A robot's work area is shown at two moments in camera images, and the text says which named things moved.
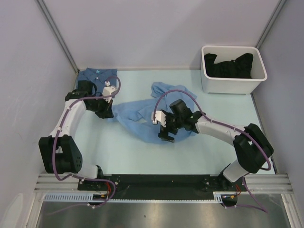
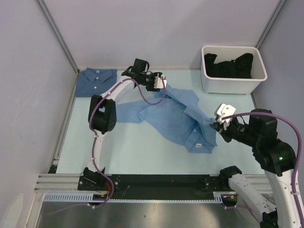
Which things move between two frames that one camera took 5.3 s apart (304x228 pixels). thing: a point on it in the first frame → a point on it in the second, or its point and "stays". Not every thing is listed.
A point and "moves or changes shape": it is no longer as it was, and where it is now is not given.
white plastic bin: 231,85 stays
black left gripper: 107,112 → 151,88
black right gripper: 164,131 → 220,128
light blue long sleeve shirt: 135,116 moves or changes shape
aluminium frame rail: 260,183 stays
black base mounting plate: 159,187 stays
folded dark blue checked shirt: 99,76 stays
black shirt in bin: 240,68 stays
